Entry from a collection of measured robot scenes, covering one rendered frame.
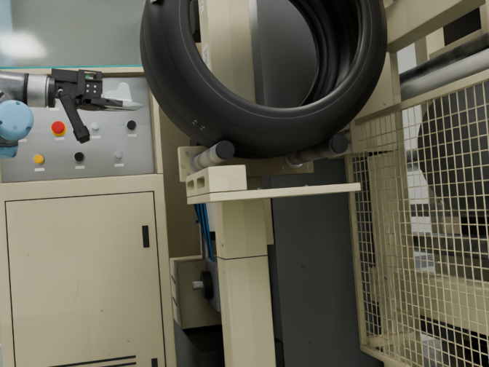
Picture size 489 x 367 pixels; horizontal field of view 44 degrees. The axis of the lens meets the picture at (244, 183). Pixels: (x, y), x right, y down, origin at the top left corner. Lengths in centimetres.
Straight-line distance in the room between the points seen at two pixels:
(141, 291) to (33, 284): 34
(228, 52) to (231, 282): 67
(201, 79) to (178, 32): 11
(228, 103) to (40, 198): 90
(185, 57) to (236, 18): 51
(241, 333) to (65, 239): 67
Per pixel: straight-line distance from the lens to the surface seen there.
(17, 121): 126
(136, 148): 211
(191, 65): 135
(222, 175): 136
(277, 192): 139
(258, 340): 180
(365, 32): 149
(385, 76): 188
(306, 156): 162
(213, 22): 182
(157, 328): 209
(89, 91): 142
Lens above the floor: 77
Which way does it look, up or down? 2 degrees up
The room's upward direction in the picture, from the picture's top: 4 degrees counter-clockwise
